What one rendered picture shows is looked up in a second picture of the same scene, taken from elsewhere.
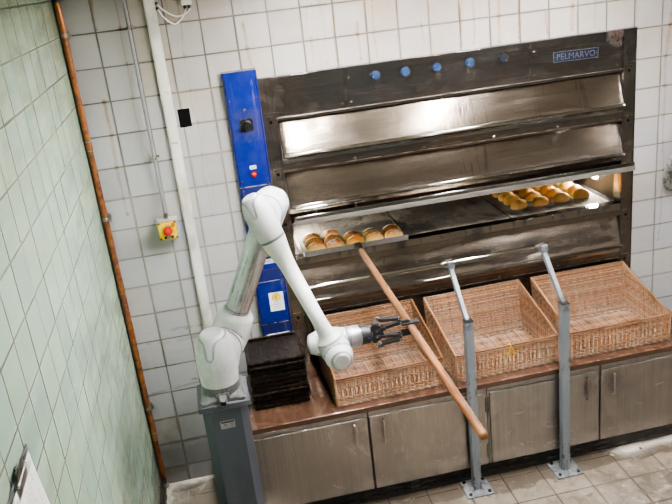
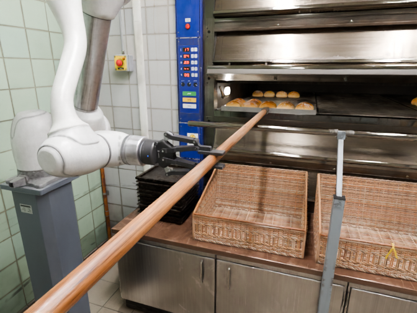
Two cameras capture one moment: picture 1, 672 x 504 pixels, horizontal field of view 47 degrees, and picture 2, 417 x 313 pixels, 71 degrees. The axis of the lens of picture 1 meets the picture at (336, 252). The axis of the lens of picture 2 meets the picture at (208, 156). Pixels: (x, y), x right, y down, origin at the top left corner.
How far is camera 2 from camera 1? 2.45 m
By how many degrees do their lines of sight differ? 26
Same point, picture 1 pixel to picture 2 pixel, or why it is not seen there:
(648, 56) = not seen: outside the picture
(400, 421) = (246, 276)
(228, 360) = (28, 142)
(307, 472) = (159, 283)
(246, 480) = (44, 270)
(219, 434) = (20, 215)
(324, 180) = (247, 43)
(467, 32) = not seen: outside the picture
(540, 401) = not seen: outside the picture
